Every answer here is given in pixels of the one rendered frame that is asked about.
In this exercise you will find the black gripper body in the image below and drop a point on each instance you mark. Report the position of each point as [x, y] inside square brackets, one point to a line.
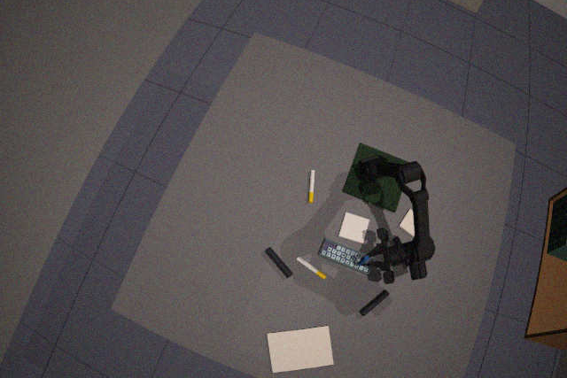
[392, 254]

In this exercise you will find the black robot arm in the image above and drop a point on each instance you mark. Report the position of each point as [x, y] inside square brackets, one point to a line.
[422, 247]

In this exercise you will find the blue stylus with white tip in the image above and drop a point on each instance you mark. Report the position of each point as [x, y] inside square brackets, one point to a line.
[363, 260]

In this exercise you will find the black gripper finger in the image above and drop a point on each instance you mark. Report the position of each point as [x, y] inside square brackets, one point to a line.
[375, 252]
[376, 264]

